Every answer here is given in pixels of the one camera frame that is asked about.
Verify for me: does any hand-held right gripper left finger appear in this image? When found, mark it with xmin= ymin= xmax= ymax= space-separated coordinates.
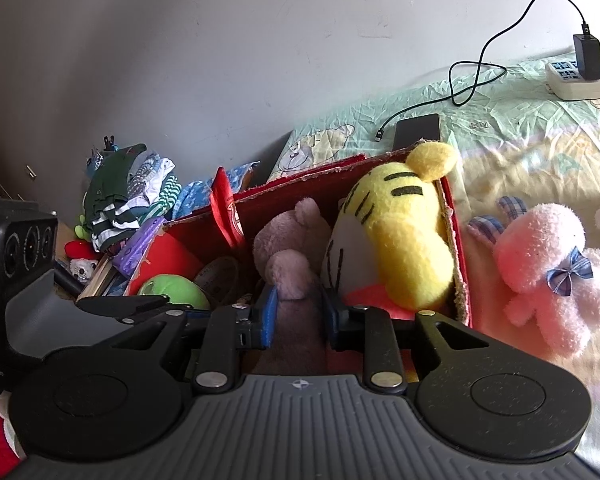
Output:
xmin=42 ymin=284 xmax=280 ymax=395

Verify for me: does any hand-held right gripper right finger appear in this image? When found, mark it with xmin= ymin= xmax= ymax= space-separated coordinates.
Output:
xmin=321 ymin=287 xmax=503 ymax=395

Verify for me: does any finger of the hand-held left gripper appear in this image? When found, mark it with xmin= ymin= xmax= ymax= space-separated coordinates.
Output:
xmin=75 ymin=294 xmax=171 ymax=318

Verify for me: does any green plush toy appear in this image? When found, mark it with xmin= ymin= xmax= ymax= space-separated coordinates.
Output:
xmin=136 ymin=274 xmax=212 ymax=311

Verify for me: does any brown teddy bear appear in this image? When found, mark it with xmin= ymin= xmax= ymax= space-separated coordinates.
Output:
xmin=252 ymin=197 xmax=333 ymax=376

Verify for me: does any red cardboard box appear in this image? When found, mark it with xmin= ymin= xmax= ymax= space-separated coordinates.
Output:
xmin=124 ymin=152 xmax=473 ymax=331

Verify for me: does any yellow tiger plush toy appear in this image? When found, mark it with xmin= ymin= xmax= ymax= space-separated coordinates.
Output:
xmin=320 ymin=141 xmax=458 ymax=321

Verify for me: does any white plush toy blue bow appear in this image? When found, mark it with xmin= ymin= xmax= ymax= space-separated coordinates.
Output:
xmin=467 ymin=196 xmax=600 ymax=358

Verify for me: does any stack of books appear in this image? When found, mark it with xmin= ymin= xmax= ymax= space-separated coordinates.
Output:
xmin=75 ymin=255 xmax=126 ymax=301

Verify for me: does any purple patterned box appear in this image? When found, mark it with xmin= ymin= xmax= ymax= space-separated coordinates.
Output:
xmin=111 ymin=217 xmax=168 ymax=278

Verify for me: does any black cylindrical bottle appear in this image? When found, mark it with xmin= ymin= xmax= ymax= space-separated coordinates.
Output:
xmin=54 ymin=260 xmax=86 ymax=293

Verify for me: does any small red white plush toy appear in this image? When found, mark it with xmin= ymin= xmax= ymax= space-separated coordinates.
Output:
xmin=64 ymin=240 xmax=101 ymax=283

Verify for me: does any brown round container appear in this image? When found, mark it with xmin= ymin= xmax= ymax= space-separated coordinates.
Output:
xmin=194 ymin=256 xmax=245 ymax=306

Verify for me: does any pile of folded clothes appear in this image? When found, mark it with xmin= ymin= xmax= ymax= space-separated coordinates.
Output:
xmin=82 ymin=142 xmax=181 ymax=253

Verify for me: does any blue patterned cloth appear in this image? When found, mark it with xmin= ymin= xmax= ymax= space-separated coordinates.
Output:
xmin=172 ymin=161 xmax=261 ymax=221

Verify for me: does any black smartphone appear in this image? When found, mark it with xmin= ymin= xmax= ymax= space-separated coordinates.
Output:
xmin=391 ymin=113 xmax=442 ymax=152

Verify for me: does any green cartoon print bedsheet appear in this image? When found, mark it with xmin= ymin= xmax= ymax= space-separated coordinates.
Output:
xmin=267 ymin=45 xmax=600 ymax=466

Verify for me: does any white power strip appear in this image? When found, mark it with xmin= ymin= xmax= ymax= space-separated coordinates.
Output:
xmin=545 ymin=55 xmax=600 ymax=101

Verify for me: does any black charger adapter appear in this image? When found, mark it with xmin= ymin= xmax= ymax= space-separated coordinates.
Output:
xmin=573 ymin=34 xmax=600 ymax=82

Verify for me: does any black charging cable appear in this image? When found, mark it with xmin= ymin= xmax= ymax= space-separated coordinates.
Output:
xmin=375 ymin=0 xmax=591 ymax=143

